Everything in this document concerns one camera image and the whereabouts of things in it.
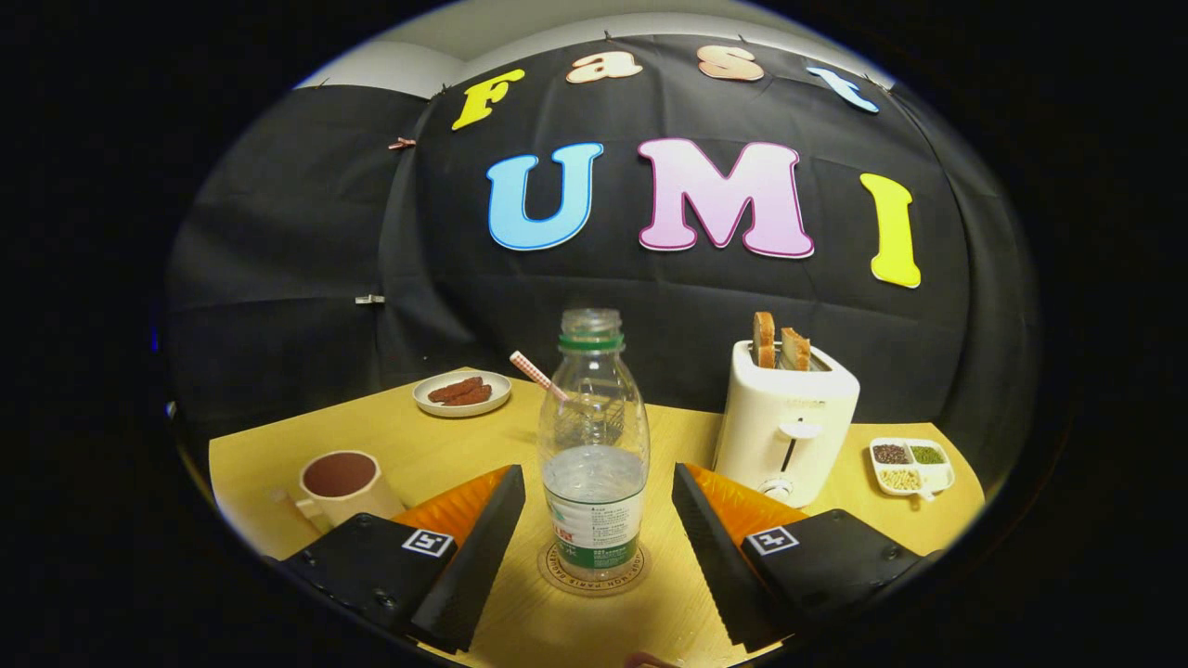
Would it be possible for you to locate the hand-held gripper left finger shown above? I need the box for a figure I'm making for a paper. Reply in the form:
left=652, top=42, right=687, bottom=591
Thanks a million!
left=277, top=464, right=527, bottom=655

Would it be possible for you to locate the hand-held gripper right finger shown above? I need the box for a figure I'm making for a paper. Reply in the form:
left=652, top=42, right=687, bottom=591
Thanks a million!
left=671, top=462, right=943, bottom=655

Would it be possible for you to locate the round cork coaster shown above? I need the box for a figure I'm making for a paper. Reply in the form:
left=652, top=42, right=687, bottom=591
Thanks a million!
left=536, top=540, right=651, bottom=597

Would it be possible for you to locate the beige cup with wooden handle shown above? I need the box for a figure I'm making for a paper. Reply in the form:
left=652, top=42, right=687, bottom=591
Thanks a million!
left=271, top=450, right=407, bottom=534

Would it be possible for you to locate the clear plastic juice bottle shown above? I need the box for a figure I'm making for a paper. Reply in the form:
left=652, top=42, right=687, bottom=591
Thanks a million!
left=538, top=308, right=651, bottom=583

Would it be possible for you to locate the wooden table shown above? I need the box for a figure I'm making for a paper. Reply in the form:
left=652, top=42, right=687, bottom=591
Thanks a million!
left=209, top=368, right=987, bottom=668

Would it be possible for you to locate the white round plate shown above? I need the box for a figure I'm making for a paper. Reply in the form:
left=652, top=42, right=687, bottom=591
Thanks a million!
left=412, top=370, right=512, bottom=418

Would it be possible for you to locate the white toaster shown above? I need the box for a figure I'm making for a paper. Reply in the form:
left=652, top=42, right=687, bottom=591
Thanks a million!
left=713, top=339, right=861, bottom=508

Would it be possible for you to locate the white divided dish with beans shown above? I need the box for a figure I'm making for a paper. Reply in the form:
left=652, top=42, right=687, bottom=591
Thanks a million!
left=870, top=437, right=956, bottom=502

